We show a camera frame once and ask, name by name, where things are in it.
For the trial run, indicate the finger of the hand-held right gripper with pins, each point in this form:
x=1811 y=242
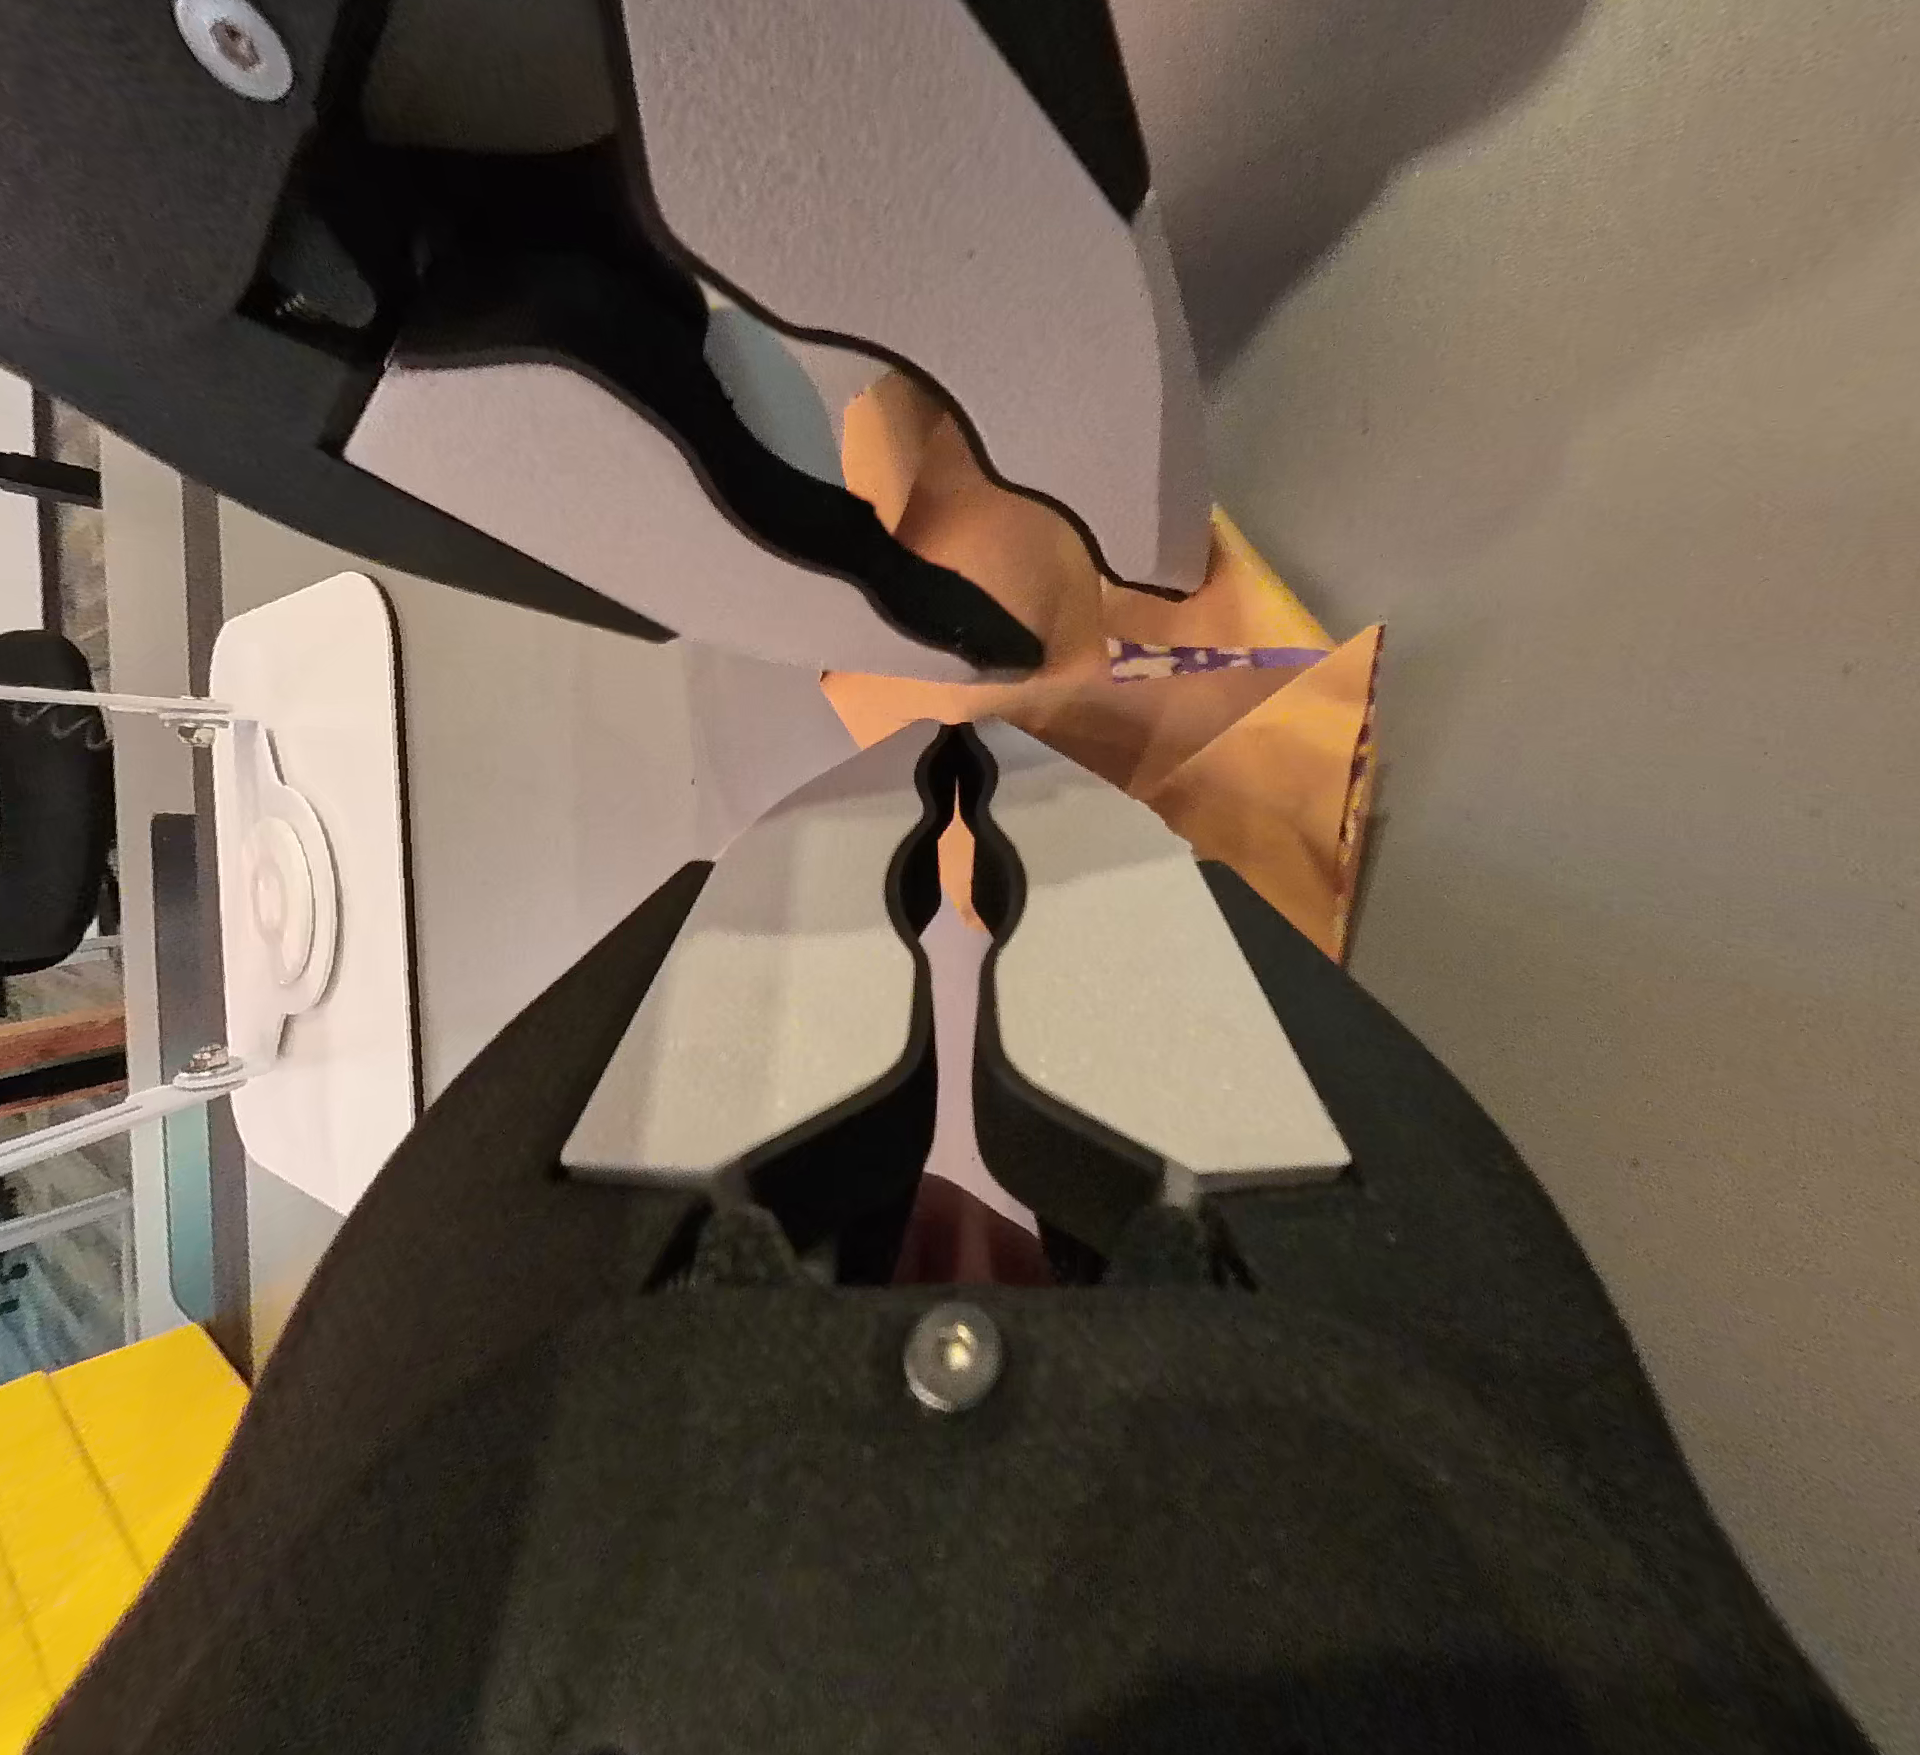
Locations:
x=572 y=479
x=899 y=164

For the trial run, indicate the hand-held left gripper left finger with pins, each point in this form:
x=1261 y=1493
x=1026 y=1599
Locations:
x=750 y=1022

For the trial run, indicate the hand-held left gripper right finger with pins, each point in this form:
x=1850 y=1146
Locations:
x=1153 y=1022

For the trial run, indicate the orange paper purple print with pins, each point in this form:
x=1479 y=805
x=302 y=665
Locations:
x=1260 y=765

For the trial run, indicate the white rounded panel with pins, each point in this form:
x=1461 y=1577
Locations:
x=376 y=883

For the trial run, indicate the black office chair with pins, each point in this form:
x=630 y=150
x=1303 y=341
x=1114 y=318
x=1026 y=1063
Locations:
x=51 y=796

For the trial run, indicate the yellow box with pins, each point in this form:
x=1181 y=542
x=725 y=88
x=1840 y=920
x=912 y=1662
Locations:
x=90 y=1484

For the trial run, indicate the white mounting bracket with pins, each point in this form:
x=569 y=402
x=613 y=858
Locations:
x=276 y=883

